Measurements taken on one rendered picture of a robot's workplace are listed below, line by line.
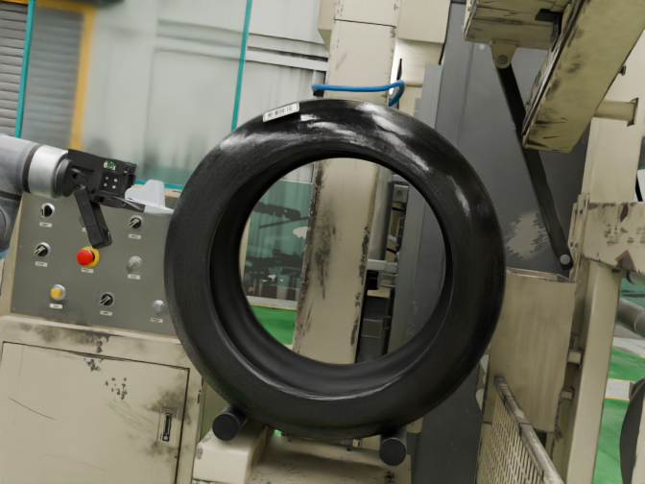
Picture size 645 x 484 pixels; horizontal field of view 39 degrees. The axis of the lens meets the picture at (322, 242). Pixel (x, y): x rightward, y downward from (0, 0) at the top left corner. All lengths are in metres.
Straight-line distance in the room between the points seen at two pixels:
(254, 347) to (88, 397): 0.68
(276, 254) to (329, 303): 8.96
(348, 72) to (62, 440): 1.16
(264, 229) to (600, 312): 9.10
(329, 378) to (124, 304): 0.74
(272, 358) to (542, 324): 0.53
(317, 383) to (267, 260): 9.07
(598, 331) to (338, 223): 0.55
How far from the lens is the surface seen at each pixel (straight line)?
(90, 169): 1.66
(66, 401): 2.37
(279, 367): 1.78
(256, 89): 10.90
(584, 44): 1.41
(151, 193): 1.62
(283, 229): 10.81
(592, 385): 1.86
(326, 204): 1.85
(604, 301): 1.84
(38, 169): 1.66
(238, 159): 1.49
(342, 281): 1.86
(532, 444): 1.32
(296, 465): 1.73
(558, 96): 1.57
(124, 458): 2.36
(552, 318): 1.81
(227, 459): 1.56
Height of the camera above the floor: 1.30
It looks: 3 degrees down
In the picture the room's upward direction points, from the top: 7 degrees clockwise
